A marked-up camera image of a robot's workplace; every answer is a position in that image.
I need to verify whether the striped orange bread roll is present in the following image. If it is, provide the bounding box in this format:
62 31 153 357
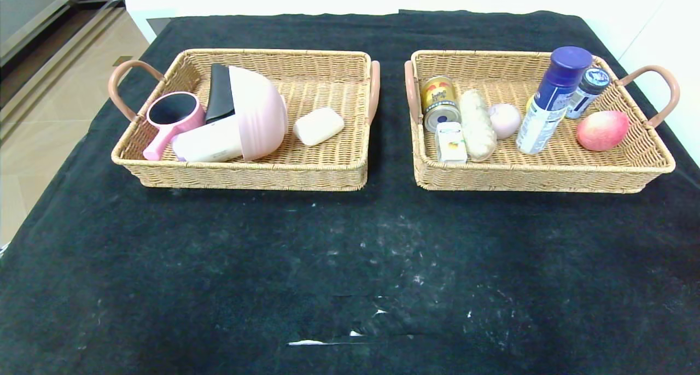
459 90 498 163

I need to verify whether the mauve round peach bun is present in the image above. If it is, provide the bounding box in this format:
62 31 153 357
488 103 522 140

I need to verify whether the purple-lidded white jar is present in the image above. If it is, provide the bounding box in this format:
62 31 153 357
172 116 242 163

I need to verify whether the gold drink can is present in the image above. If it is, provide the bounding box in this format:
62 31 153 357
419 75 461 134

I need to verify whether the pink bowl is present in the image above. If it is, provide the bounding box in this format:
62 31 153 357
227 66 289 162

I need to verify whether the pink mug with handle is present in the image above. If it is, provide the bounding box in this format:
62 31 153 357
143 91 206 161

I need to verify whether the small white juice carton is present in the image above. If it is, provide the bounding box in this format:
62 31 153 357
436 122 468 164

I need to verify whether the wicker basket holding food items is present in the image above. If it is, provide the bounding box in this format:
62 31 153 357
404 50 681 194

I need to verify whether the blue cap spray can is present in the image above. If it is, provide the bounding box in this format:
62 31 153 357
516 46 594 155

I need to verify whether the white soap bar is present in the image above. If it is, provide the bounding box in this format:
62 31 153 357
293 107 346 147

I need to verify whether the small dark blue bottle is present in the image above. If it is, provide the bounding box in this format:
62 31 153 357
565 67 611 120

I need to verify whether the wicker basket holding pink mug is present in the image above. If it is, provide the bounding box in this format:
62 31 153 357
108 49 381 192

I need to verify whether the red peach fruit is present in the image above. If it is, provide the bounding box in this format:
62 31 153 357
575 110 631 153

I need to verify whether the black glasses case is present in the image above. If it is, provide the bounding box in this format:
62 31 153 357
205 63 235 124

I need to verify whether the grey metal shelf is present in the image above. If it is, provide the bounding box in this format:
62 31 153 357
0 0 127 64

